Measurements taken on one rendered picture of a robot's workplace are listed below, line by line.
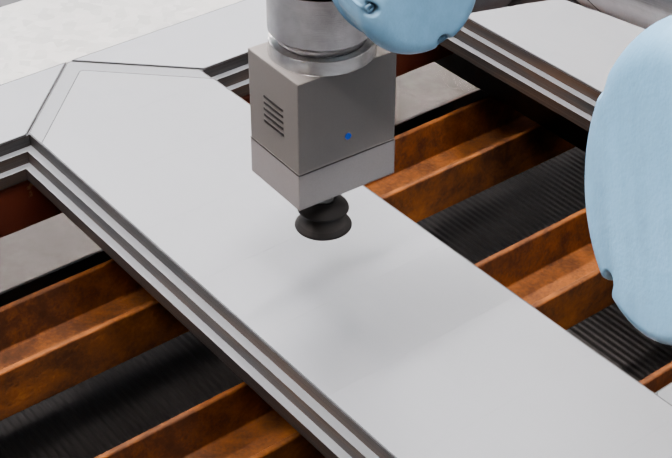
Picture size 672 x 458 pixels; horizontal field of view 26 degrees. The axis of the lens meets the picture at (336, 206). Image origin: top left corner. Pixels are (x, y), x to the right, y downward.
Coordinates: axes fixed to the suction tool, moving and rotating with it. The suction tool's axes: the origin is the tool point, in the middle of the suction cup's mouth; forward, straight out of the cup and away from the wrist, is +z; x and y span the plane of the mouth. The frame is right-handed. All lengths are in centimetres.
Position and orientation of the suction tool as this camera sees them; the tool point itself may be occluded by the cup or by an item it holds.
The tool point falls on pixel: (323, 223)
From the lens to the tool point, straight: 109.9
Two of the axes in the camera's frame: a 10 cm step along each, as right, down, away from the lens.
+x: 5.8, 4.7, -6.7
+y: -8.2, 3.3, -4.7
